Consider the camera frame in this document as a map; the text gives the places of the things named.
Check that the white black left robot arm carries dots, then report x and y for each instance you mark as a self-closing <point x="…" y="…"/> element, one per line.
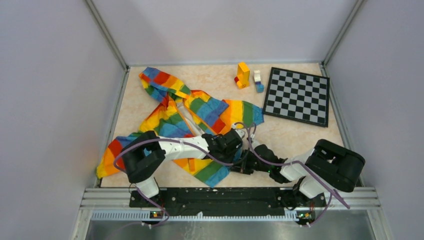
<point x="145" y="154"/>

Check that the rainbow striped zip jacket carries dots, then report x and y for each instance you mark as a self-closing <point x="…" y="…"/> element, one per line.
<point x="181" y="113"/>

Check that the black white checkerboard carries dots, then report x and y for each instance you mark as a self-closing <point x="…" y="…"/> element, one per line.
<point x="297" y="96"/>

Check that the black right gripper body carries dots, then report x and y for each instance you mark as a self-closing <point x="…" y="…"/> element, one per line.
<point x="252" y="164"/>

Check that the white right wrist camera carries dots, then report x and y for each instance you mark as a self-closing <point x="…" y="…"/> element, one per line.
<point x="253" y="140"/>

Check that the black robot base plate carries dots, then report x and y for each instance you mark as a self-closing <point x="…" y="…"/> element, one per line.
<point x="234" y="201"/>

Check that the white blue block toy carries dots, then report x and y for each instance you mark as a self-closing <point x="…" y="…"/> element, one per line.
<point x="258" y="81"/>

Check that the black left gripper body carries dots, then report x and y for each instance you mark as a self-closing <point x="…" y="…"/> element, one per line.
<point x="228" y="155"/>

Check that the orange yellow block toy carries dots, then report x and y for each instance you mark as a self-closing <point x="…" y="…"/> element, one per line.
<point x="242" y="77"/>

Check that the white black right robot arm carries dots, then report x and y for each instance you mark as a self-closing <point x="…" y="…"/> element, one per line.
<point x="327" y="167"/>

